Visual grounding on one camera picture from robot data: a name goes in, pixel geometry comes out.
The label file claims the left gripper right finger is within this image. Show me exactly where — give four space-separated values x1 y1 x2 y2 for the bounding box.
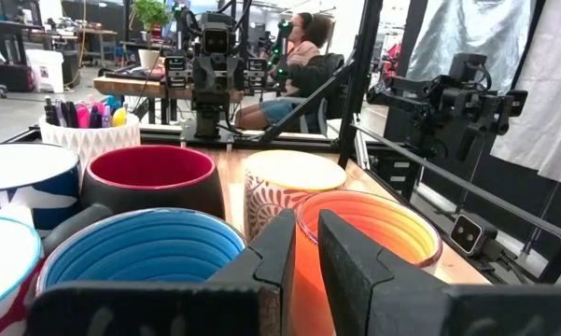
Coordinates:
317 209 561 336

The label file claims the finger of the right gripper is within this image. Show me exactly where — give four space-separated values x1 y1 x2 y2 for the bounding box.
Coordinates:
218 56 244 91
191 56 214 91

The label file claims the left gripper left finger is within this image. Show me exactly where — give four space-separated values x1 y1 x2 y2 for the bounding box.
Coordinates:
25 208 298 336

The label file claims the orange mug white handle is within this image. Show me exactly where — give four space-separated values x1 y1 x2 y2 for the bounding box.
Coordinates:
287 189 444 336

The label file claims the white mug red floral print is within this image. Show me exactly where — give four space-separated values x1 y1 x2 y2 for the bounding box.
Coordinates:
242 148 349 242

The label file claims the black mug red inside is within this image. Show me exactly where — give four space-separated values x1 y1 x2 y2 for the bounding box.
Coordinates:
41 144 227 256

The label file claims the blue ribbed mug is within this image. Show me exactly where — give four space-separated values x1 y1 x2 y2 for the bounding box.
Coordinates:
35 207 248 300

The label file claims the navy white patterned mug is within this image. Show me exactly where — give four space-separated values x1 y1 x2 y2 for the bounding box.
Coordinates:
0 142 82 232

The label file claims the red white lattice mug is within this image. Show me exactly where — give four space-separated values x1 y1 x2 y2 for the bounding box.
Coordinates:
0 204 46 336

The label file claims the white plant pot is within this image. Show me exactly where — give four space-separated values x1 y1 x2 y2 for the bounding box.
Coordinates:
137 49 162 71

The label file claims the wooden desk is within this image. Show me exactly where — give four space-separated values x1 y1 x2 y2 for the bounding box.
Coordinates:
92 74 246 102

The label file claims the green potted plant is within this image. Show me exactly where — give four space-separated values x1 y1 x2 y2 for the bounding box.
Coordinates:
131 0 175 34

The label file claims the person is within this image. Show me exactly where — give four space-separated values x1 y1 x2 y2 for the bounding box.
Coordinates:
235 11 346 134

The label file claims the black office chair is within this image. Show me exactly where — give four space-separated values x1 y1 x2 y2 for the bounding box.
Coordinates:
279 51 347 136

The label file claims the pink marker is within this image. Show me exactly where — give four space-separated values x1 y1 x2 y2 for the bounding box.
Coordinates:
76 102 91 130

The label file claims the white textured pen holder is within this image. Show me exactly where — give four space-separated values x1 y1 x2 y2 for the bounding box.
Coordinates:
37 111 142 176

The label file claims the black marker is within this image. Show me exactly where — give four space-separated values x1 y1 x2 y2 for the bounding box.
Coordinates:
44 95 60 127

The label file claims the white bin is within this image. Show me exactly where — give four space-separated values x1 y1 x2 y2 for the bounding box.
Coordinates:
25 49 65 93

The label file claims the black case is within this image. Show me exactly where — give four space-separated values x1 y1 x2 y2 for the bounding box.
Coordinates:
0 63 36 93

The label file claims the crinkled silver sheet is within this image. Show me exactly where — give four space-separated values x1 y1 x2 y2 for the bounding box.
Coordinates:
405 0 538 94

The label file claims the white cloth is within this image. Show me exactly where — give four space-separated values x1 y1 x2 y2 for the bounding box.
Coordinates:
489 0 561 190

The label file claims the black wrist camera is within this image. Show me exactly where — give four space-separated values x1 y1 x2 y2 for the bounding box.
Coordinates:
201 26 231 55

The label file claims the wooden shelf black metal frame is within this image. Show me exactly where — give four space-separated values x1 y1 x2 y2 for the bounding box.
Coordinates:
223 181 248 234

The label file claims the black table-level camera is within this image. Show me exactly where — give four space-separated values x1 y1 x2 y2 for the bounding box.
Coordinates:
449 212 498 256

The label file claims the black metal rig frame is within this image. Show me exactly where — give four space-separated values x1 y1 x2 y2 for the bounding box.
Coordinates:
2 0 561 286

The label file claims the black camera cable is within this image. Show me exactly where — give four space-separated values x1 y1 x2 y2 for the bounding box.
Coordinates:
483 240 536 284

